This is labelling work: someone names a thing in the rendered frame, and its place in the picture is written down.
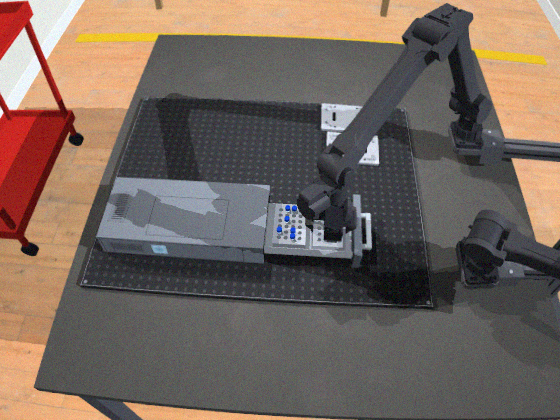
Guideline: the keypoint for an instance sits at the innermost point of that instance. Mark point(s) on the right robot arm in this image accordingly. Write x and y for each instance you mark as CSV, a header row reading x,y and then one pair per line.
x,y
337,171

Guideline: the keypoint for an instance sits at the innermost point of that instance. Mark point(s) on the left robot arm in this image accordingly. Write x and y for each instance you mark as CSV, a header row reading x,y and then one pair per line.
x,y
482,245

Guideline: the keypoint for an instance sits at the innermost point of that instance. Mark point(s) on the white block with round holes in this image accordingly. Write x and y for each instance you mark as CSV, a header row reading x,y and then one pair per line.
x,y
297,220
318,235

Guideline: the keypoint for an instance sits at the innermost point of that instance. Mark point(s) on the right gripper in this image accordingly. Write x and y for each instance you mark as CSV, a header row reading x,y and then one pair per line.
x,y
349,226

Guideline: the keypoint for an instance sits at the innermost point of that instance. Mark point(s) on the white square plate with slots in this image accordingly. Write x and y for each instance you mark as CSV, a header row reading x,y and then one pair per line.
x,y
339,116

